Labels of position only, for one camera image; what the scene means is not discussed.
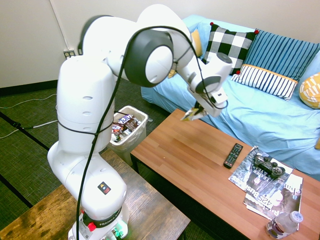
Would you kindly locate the magazine with leader headline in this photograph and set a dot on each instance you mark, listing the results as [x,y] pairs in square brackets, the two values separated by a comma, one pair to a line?
[246,172]

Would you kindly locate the magazine under the stack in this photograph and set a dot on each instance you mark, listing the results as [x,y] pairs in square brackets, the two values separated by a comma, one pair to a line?
[257,212]

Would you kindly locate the yellow white chip bag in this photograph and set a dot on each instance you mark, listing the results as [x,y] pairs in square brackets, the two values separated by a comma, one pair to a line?
[190,115]

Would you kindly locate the yellow white patterned pillow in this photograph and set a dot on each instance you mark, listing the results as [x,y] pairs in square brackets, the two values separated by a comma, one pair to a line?
[311,91]

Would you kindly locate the white wall outlet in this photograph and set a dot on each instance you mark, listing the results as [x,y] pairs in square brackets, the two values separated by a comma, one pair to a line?
[69,53]

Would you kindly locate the white trash bin with liner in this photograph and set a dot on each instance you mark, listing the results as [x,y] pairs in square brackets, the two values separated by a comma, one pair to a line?
[132,145]

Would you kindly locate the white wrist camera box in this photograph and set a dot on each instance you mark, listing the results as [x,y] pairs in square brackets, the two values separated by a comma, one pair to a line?
[220,97]

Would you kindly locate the light blue sofa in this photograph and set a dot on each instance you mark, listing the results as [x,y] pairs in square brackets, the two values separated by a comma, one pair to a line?
[250,117]

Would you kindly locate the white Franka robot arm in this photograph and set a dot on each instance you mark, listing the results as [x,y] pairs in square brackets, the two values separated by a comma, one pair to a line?
[85,100]

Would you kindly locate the navy white striped pillow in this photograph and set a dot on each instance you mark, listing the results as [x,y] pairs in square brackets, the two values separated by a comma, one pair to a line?
[266,81]

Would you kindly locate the red brown candy wrapper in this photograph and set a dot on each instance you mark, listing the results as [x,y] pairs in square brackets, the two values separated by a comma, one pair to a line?
[117,127]

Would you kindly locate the brown cushion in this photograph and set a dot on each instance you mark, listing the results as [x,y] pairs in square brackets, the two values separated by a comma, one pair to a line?
[317,143]

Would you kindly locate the black game controller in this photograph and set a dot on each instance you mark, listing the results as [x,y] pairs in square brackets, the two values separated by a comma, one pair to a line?
[268,166]

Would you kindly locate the magazine with 425 Business title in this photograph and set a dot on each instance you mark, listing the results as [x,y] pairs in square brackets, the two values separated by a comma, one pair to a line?
[287,200]

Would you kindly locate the plain yellow pillow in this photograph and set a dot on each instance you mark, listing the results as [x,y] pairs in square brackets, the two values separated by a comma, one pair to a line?
[197,43]

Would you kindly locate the black metal floor bar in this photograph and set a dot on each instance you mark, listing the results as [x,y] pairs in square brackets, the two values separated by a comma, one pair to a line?
[15,190]
[27,132]

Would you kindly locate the white crumpled wrapper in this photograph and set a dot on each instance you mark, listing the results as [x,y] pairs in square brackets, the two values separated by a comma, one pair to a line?
[116,138]

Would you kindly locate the brown snack wrapper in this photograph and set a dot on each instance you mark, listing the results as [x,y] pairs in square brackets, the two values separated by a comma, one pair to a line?
[132,123]

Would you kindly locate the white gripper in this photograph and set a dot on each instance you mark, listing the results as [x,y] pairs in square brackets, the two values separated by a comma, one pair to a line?
[210,107]

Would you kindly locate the black TV remote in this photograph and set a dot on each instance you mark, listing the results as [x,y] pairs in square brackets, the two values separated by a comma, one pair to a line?
[233,155]

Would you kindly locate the purple snack wrapper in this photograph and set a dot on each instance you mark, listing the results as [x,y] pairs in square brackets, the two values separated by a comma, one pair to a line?
[125,119]

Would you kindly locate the blue striped pillow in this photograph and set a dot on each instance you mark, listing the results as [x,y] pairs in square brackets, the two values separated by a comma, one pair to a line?
[280,53]

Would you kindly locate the dark wood robot stand table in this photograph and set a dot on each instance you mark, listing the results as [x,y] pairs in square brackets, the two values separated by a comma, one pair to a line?
[150,200]

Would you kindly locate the black white checkered pillow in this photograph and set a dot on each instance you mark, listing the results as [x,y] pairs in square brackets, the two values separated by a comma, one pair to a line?
[235,45]

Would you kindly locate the wooden coffee table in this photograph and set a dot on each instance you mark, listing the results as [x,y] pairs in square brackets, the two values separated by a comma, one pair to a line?
[190,160]

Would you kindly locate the clear plastic water bottle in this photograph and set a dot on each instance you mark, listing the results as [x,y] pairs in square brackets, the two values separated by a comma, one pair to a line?
[283,225]

